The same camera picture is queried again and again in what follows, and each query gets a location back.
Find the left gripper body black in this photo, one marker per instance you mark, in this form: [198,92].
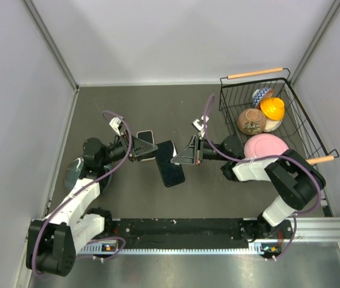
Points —
[125,141]

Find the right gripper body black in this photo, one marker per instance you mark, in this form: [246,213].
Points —
[206,151]

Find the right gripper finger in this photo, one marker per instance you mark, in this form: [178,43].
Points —
[178,160]
[190,150]

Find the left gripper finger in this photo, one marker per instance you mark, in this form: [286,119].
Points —
[140,145]
[144,155]

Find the beige phone case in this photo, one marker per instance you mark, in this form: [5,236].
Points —
[147,136]

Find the black phone case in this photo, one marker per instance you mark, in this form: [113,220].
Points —
[157,156]

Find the teal smartphone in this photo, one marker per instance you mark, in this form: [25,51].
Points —
[146,136]

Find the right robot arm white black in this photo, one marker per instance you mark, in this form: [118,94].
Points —
[295,180]

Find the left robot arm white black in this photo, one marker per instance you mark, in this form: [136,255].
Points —
[67,210]

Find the brown ceramic bowl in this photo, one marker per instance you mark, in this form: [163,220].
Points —
[251,121]

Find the pink plate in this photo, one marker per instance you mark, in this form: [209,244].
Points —
[264,144]

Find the grey blue bowl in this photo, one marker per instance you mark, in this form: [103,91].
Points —
[77,170]

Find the white ceramic bowl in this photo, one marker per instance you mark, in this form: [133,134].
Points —
[271,125]

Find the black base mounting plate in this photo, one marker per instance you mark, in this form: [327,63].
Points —
[188,233]

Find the blue white patterned bowl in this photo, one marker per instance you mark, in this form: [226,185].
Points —
[260,94]

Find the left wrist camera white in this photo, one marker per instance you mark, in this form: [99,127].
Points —
[116,124]

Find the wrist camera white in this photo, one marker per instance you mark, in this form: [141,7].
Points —
[116,124]
[198,124]

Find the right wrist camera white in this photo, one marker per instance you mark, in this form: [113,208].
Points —
[198,124]

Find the black wire basket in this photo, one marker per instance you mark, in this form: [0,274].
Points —
[296,128]

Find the aluminium frame rail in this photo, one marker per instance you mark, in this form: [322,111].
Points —
[325,229]

